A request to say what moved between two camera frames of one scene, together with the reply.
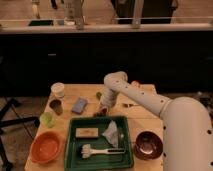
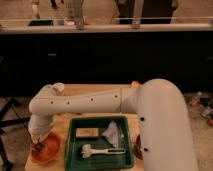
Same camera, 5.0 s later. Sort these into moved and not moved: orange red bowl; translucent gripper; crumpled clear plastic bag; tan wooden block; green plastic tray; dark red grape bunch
Moved: dark red grape bunch; translucent gripper
Not moved: crumpled clear plastic bag; orange red bowl; tan wooden block; green plastic tray
